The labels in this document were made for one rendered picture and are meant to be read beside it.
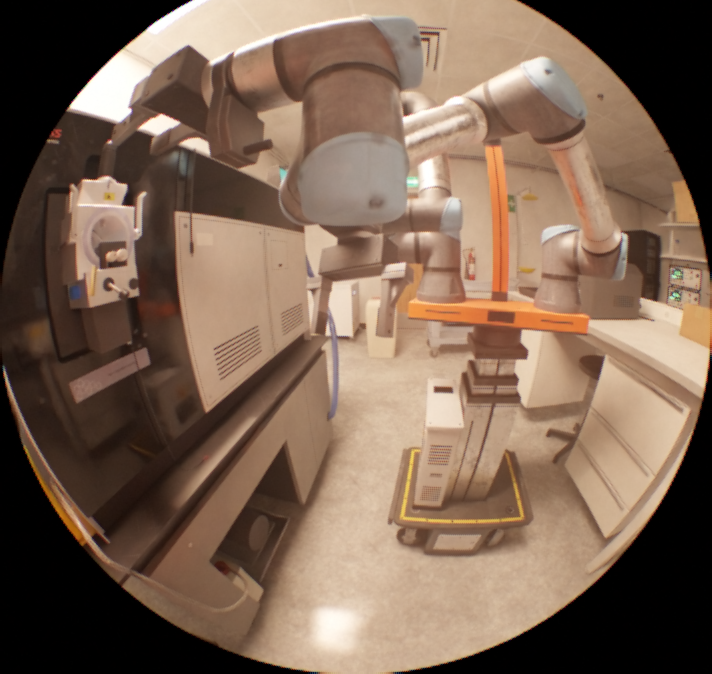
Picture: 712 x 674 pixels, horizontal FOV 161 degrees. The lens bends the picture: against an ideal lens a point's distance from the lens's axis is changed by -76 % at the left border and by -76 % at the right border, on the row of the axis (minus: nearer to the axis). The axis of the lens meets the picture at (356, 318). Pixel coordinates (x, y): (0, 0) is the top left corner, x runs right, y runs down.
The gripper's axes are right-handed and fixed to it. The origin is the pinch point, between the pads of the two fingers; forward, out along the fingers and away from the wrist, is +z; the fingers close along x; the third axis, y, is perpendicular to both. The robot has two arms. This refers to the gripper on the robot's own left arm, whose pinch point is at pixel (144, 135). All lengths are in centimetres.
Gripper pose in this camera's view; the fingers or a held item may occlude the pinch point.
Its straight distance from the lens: 38.2
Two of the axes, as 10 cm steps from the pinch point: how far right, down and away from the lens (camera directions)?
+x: -1.7, 2.3, -9.6
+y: -0.3, -9.7, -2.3
